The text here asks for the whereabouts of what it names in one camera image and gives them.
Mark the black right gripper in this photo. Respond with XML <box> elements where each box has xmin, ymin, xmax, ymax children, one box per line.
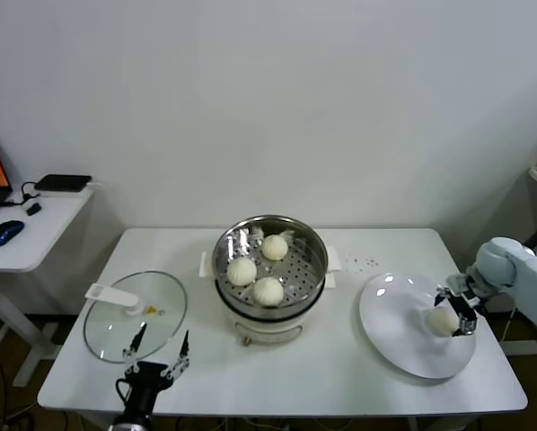
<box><xmin>433</xmin><ymin>286</ymin><xmax>480</xmax><ymax>338</ymax></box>

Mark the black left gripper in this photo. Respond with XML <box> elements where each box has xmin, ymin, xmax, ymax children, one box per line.
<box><xmin>122</xmin><ymin>321</ymin><xmax>191</xmax><ymax>418</ymax></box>

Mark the white steamed baozi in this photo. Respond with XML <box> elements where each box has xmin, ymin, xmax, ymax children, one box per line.
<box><xmin>252</xmin><ymin>277</ymin><xmax>285</xmax><ymax>308</ymax></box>
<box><xmin>261</xmin><ymin>233</ymin><xmax>290</xmax><ymax>261</ymax></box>
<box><xmin>226</xmin><ymin>258</ymin><xmax>258</xmax><ymax>287</ymax></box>
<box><xmin>425</xmin><ymin>307</ymin><xmax>459</xmax><ymax>338</ymax></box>

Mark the steel steamer pot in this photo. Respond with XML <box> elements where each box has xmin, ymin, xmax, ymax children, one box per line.
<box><xmin>199</xmin><ymin>245</ymin><xmax>343</xmax><ymax>347</ymax></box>

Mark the perforated steel steamer basket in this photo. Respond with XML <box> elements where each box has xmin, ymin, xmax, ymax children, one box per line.
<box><xmin>212</xmin><ymin>215</ymin><xmax>330</xmax><ymax>321</ymax></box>

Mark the white round plate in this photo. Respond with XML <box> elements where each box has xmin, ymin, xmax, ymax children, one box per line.
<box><xmin>358</xmin><ymin>272</ymin><xmax>478</xmax><ymax>381</ymax></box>

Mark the white side desk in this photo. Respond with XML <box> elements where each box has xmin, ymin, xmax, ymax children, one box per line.
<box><xmin>0</xmin><ymin>181</ymin><xmax>106</xmax><ymax>387</ymax></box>

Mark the flat black box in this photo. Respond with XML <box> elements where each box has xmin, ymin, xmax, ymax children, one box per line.
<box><xmin>34</xmin><ymin>173</ymin><xmax>93</xmax><ymax>193</ymax></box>

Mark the blue computer mouse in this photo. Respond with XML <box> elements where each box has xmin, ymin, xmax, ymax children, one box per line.
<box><xmin>0</xmin><ymin>219</ymin><xmax>26</xmax><ymax>247</ymax></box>

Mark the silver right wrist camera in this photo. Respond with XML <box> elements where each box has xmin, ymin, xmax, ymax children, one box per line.
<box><xmin>445</xmin><ymin>273</ymin><xmax>476</xmax><ymax>297</ymax></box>

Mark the glass lid with white handle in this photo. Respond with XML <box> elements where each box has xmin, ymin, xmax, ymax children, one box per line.
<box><xmin>83</xmin><ymin>268</ymin><xmax>189</xmax><ymax>364</ymax></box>

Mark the thin black cable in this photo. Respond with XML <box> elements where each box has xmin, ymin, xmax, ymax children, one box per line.
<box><xmin>1</xmin><ymin>180</ymin><xmax>43</xmax><ymax>207</ymax></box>

